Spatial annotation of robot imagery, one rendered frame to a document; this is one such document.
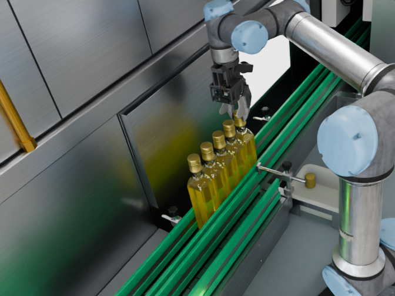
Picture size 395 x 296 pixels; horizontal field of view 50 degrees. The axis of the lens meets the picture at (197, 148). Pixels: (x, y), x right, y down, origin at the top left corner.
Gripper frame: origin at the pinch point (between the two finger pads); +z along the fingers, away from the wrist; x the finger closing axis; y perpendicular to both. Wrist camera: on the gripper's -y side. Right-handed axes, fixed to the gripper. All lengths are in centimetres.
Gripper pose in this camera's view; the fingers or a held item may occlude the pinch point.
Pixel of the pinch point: (239, 114)
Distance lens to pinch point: 130.1
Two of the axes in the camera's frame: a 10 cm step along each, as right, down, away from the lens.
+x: 8.1, 2.3, -5.5
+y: -5.6, 5.8, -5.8
